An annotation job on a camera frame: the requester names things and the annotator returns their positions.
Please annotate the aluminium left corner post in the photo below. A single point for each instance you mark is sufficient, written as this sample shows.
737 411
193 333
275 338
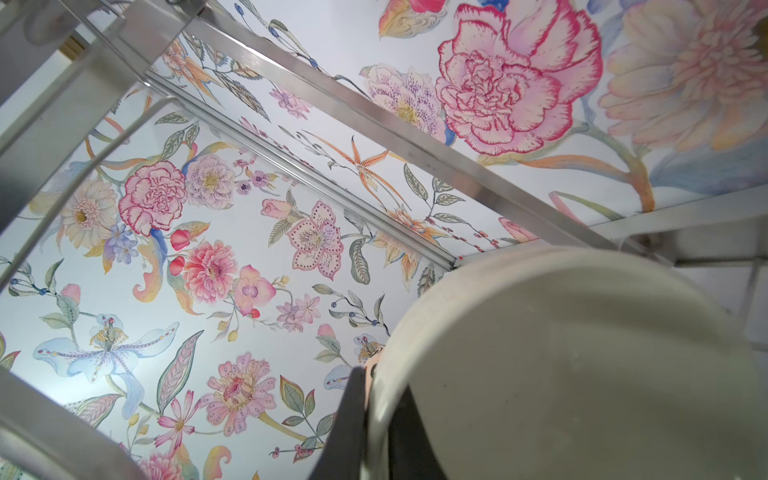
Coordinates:
291 166

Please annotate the stainless steel dish rack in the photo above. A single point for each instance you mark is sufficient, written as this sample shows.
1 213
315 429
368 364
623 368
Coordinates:
202 309

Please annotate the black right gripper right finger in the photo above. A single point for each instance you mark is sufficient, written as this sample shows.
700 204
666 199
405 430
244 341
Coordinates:
410 455

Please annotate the cream bowl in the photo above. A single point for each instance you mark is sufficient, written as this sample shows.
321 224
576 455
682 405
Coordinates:
569 363

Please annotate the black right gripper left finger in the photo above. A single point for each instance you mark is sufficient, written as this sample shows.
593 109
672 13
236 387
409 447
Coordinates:
342 454

